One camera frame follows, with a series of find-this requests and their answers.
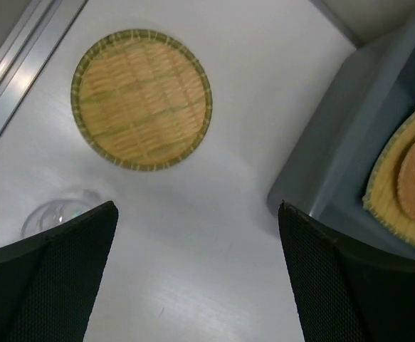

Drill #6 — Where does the square bamboo mat tray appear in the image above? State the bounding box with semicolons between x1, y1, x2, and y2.
362;111;415;248

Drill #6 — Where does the aluminium table edge rail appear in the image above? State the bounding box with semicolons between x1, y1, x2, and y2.
0;1;86;135

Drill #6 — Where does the clear glass bowl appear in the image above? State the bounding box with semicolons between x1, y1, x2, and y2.
20;187;107;239

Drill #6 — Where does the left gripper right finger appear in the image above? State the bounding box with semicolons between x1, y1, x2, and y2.
278;202;415;341

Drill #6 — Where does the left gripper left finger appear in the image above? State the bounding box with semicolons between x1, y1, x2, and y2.
0;201;118;341

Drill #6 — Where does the grey plastic bin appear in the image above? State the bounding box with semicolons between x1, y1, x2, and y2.
267;13;415;259

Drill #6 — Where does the round green-rimmed bamboo tray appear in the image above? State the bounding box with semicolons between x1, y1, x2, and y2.
70;28;213;172

